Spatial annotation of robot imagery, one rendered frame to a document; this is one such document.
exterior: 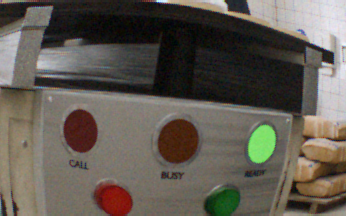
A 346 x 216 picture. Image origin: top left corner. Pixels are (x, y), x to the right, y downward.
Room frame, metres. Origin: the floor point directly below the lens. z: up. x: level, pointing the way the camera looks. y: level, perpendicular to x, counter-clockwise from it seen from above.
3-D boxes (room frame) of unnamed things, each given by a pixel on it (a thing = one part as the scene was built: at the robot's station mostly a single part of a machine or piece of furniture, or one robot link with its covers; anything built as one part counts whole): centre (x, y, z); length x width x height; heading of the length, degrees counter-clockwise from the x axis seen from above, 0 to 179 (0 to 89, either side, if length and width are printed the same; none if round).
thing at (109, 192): (0.52, 0.04, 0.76); 0.03 x 0.02 x 0.03; 119
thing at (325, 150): (4.39, -1.30, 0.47); 0.72 x 0.42 x 0.17; 131
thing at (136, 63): (1.49, 0.34, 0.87); 2.01 x 0.03 x 0.07; 29
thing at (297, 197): (4.62, -1.14, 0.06); 1.20 x 0.80 x 0.11; 38
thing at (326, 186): (4.39, -1.34, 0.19); 0.72 x 0.42 x 0.15; 130
